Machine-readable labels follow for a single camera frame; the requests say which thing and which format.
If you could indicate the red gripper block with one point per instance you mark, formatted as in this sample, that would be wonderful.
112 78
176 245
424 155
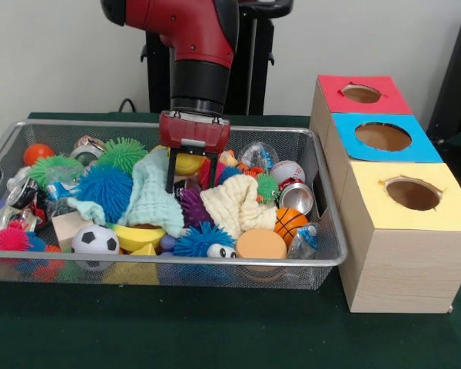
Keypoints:
194 132

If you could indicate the mint green cloth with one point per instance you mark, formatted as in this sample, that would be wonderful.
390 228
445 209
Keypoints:
153 201

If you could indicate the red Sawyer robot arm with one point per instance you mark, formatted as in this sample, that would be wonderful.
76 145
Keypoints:
199 46

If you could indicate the wooden box with three holes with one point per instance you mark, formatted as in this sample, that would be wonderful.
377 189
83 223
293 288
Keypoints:
399 269

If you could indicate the plain yellow ball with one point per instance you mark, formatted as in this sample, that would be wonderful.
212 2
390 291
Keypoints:
190 166

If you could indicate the cream waffle cloth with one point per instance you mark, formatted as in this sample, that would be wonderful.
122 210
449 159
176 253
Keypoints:
230 203

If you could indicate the blue spiky ball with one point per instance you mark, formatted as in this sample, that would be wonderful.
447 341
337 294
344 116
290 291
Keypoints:
103 186

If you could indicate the toy baseball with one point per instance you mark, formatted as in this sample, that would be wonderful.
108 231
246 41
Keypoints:
288 171

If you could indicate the orange foam disc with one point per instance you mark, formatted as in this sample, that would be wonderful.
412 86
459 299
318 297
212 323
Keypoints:
261 244

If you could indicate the toy basketball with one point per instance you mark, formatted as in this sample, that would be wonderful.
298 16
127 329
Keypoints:
290 225

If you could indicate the toy soccer ball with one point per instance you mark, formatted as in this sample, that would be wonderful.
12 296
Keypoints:
94 239

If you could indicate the small orange ball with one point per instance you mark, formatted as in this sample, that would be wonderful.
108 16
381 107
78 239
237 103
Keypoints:
38 153

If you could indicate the dark green table cloth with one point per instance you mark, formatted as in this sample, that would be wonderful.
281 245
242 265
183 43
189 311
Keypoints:
176 330

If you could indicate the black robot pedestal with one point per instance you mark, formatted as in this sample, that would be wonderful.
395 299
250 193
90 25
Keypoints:
263 69

